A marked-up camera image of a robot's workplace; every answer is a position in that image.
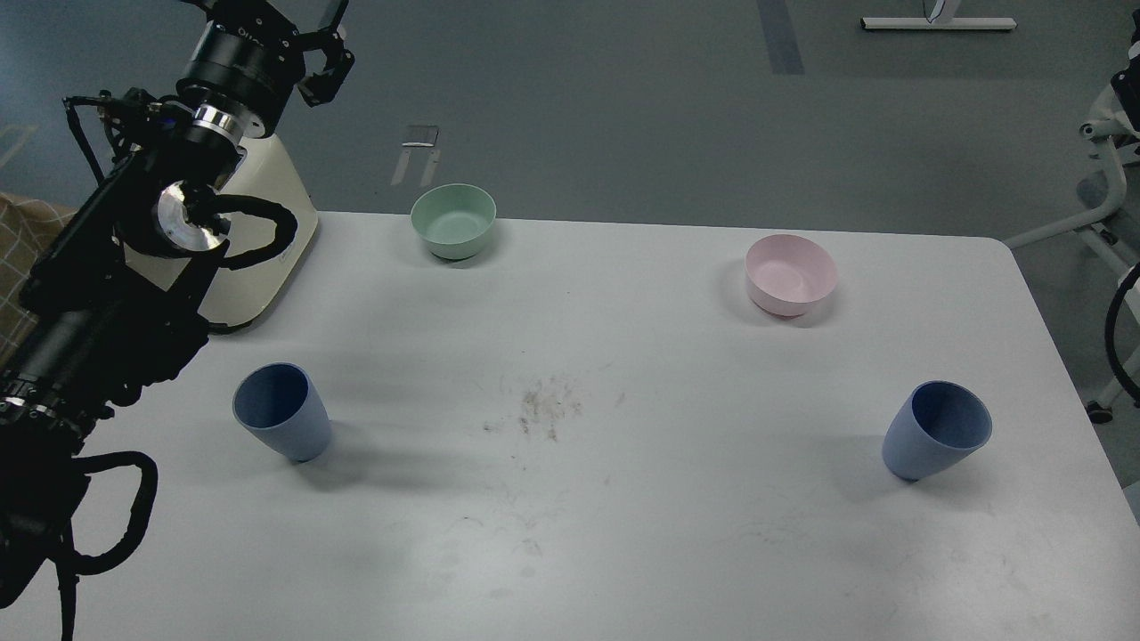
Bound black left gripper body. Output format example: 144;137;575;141
176;1;306;138

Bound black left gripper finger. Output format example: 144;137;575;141
298;1;355;107

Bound blue cup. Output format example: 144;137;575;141
881;380;993;482
233;362;333;462

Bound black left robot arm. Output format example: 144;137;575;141
3;1;355;640

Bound green bowl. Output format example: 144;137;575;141
410;182;498;261

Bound cream toaster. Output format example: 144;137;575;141
125;133;319;334

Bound checkered brown cloth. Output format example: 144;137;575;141
1;193;75;362

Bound pink bowl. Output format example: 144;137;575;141
744;234;839;318

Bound white table base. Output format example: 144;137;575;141
860;1;1018;33

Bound white rolling stand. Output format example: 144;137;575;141
1005;18;1140;424

